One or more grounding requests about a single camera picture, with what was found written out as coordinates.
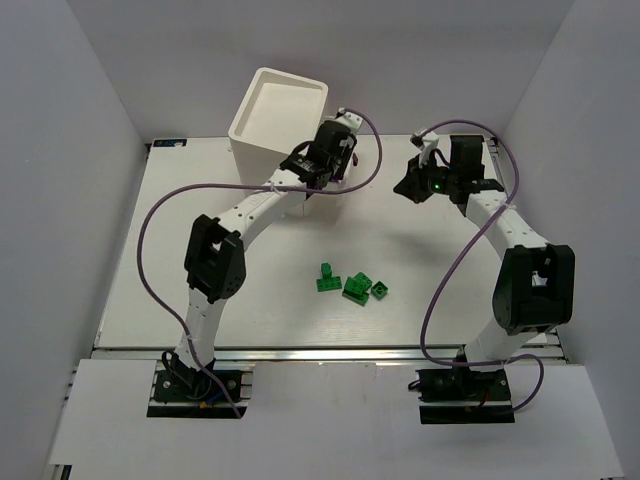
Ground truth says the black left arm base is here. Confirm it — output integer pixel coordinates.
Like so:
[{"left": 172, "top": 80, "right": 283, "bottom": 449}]
[{"left": 146, "top": 350, "right": 253, "bottom": 420}]

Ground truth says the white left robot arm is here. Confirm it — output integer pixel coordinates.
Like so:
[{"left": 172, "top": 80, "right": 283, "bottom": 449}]
[{"left": 175, "top": 113, "right": 363, "bottom": 370}]

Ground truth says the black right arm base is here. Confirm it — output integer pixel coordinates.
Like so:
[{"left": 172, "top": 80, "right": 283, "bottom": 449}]
[{"left": 407, "top": 368, "right": 515, "bottom": 425}]

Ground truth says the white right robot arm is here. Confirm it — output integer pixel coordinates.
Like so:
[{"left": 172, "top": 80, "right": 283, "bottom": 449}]
[{"left": 394, "top": 132, "right": 575, "bottom": 371}]

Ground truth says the white drawer cabinet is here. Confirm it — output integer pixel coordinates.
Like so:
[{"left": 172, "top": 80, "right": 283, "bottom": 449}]
[{"left": 227, "top": 67, "right": 351, "bottom": 219}]

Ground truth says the small green lego brick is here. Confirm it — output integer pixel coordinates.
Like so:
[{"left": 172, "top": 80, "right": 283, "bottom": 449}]
[{"left": 321, "top": 262, "right": 333, "bottom": 279}]

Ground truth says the green 2x2 lego rightmost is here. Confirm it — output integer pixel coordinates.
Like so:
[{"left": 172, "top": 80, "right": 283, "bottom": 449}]
[{"left": 370, "top": 281, "right": 389, "bottom": 300}]

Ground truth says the green 2x2 lego stacked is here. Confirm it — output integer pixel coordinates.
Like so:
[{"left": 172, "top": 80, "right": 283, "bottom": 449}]
[{"left": 344, "top": 272, "right": 372, "bottom": 296}]

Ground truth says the green 2x2 lego brick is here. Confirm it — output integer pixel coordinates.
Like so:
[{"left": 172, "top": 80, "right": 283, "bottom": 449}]
[{"left": 316, "top": 276, "right": 343, "bottom": 293}]

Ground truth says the green 2x3 lego plate brick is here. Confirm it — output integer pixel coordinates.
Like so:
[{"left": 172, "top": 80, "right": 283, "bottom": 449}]
[{"left": 342, "top": 291, "right": 369, "bottom": 306}]

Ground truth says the blue label sticker left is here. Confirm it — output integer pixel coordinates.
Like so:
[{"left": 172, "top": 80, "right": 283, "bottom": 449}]
[{"left": 152, "top": 138, "right": 187, "bottom": 148}]

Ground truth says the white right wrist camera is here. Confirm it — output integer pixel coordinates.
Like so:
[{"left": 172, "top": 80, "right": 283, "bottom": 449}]
[{"left": 410, "top": 130, "right": 439, "bottom": 168}]

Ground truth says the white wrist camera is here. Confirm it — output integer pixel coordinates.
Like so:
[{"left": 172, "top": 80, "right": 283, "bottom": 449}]
[
  {"left": 410, "top": 130, "right": 439, "bottom": 168},
  {"left": 335, "top": 108, "right": 364, "bottom": 135}
]

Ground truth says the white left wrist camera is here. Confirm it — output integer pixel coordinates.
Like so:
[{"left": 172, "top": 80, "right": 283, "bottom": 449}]
[{"left": 335, "top": 108, "right": 364, "bottom": 135}]

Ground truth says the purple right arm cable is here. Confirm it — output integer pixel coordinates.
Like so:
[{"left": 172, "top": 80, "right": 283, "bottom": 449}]
[{"left": 412, "top": 119, "right": 546, "bottom": 412}]

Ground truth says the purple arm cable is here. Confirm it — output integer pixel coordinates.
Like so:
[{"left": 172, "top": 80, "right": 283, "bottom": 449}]
[
  {"left": 412, "top": 119, "right": 546, "bottom": 412},
  {"left": 137, "top": 106, "right": 384, "bottom": 419}
]

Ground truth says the aluminium right rail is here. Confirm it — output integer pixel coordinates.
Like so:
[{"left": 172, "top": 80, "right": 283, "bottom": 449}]
[{"left": 505, "top": 128, "right": 591, "bottom": 363}]

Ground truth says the aluminium rail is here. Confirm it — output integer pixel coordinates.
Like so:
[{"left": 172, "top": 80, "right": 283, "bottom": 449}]
[
  {"left": 94, "top": 344, "right": 566, "bottom": 364},
  {"left": 505, "top": 128, "right": 591, "bottom": 363}
]

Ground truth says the aluminium front rail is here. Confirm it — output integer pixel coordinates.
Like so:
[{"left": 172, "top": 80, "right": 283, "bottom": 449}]
[{"left": 94, "top": 344, "right": 566, "bottom": 364}]

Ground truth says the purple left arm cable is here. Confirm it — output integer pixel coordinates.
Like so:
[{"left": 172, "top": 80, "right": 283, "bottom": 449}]
[{"left": 137, "top": 106, "right": 384, "bottom": 419}]

